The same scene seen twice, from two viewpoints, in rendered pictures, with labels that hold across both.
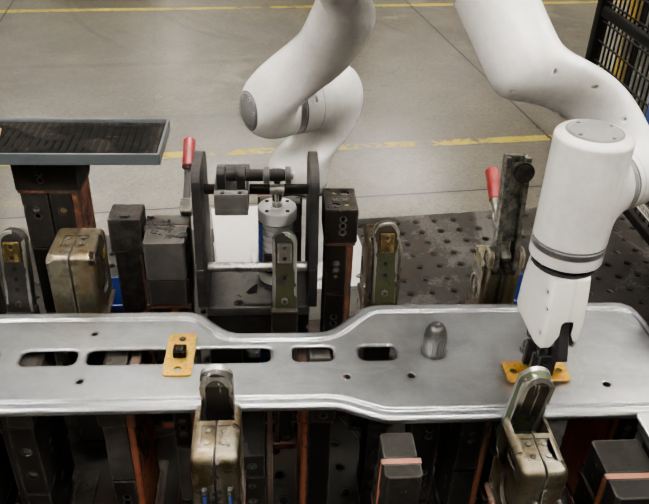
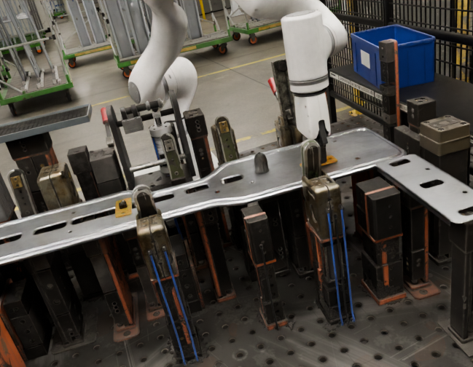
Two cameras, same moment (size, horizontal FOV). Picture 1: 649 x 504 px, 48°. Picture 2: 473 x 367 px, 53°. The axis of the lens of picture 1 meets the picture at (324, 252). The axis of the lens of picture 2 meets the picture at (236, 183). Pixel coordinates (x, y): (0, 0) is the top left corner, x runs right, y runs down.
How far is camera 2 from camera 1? 32 cm
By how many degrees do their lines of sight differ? 8
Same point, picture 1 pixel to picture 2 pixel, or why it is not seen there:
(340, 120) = (186, 87)
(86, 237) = (57, 167)
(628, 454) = (375, 183)
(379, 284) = (227, 152)
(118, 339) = (87, 211)
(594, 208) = (311, 50)
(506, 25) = not seen: outside the picture
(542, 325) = (309, 126)
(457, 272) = not seen: hidden behind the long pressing
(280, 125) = (153, 94)
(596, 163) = (304, 25)
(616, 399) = (364, 162)
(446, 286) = not seen: hidden behind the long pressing
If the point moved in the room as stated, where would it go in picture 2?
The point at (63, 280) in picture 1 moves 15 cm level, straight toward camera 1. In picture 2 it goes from (49, 191) to (63, 211)
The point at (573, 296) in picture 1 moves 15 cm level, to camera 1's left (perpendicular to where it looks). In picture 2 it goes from (318, 104) to (250, 119)
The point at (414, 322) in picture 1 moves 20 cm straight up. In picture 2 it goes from (249, 163) to (235, 87)
